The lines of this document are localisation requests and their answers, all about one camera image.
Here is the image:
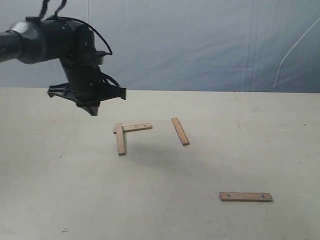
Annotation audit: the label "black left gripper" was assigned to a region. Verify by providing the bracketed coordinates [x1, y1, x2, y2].
[47, 58, 127, 117]

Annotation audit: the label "wood strip with two holes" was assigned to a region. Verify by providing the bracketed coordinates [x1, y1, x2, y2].
[113, 123, 153, 134]

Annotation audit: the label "plain wood strip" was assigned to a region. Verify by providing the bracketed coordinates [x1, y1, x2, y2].
[115, 123, 126, 156]
[171, 117, 190, 146]

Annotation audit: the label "wood strip holes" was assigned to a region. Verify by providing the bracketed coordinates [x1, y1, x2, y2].
[219, 192, 273, 202]

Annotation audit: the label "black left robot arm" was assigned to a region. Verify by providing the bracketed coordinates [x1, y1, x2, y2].
[0, 16, 127, 116]

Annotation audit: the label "blue-grey backdrop cloth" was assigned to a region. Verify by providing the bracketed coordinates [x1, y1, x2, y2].
[0, 0, 320, 94]

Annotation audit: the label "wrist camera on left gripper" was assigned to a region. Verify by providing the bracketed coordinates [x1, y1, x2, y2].
[94, 50, 107, 65]

